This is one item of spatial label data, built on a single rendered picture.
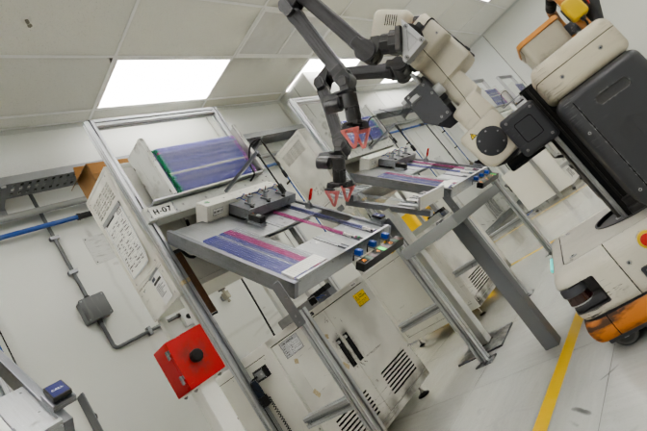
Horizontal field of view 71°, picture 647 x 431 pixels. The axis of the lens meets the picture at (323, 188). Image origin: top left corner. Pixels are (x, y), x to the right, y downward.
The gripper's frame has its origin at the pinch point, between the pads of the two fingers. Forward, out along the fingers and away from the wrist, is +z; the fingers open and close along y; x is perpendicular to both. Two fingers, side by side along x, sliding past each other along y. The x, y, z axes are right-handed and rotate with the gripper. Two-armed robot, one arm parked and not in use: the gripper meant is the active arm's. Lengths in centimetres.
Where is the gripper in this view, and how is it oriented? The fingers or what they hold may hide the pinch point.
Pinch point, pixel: (340, 202)
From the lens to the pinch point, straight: 198.3
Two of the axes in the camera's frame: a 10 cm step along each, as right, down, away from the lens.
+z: 0.6, 9.8, 2.1
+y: -6.0, 2.0, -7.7
